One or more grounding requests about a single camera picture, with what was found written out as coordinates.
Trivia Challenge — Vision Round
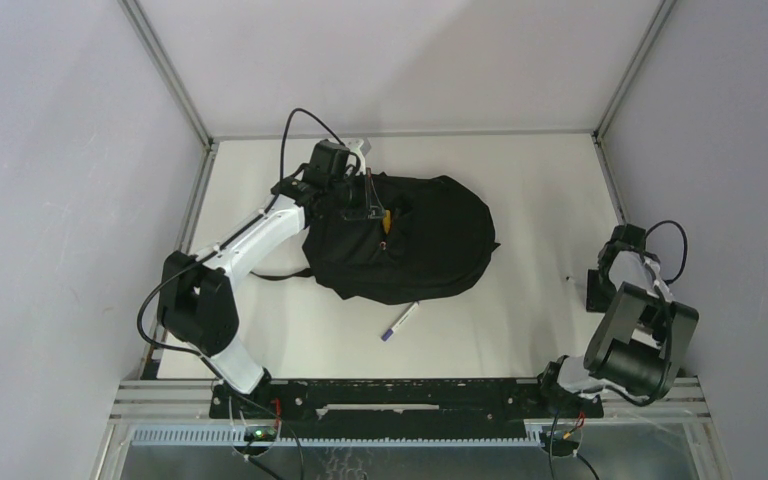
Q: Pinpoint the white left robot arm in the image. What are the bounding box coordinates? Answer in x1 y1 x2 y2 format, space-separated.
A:
154 138 383 417

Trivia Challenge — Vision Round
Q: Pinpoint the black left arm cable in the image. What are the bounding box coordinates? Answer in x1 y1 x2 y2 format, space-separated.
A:
136 107 349 480

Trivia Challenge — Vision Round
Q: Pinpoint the purple marker pen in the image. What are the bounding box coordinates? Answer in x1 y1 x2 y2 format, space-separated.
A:
380 301 420 342

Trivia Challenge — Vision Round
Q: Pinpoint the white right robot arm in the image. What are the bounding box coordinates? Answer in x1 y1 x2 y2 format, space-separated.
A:
537 223 700 416

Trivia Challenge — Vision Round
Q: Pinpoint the black backpack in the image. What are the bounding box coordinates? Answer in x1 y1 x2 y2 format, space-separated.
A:
251 172 501 306

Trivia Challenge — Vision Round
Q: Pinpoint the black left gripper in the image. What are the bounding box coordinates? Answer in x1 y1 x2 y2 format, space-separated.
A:
327 168 386 221

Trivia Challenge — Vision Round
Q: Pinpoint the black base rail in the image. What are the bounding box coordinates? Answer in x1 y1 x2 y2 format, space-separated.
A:
209 367 604 441

